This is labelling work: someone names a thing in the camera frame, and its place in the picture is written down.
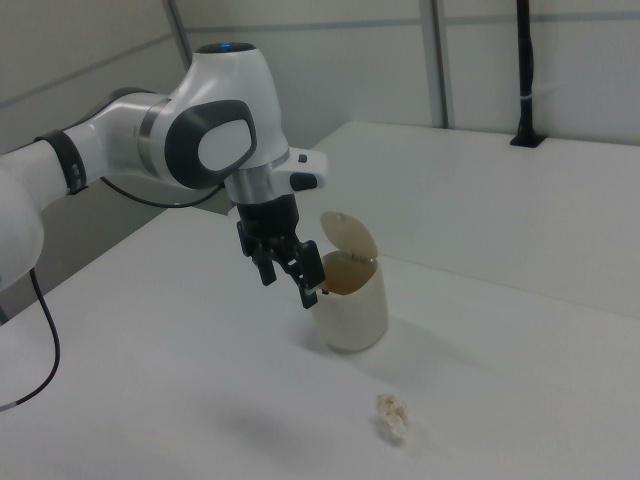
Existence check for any paper trash ball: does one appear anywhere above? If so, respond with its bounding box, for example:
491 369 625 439
374 392 410 443

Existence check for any black pole on table clamp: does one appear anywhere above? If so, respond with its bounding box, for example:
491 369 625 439
509 0 547 149

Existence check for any small cream bin with lid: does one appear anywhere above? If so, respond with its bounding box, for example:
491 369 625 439
309 210 390 356

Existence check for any grey partition frame post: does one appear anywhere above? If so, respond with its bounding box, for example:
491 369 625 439
428 0 457 129
163 0 197 77

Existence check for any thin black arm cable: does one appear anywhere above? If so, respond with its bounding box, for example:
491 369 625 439
0 175 229 413

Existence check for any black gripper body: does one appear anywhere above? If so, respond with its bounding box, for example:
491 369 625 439
234 193 301 254

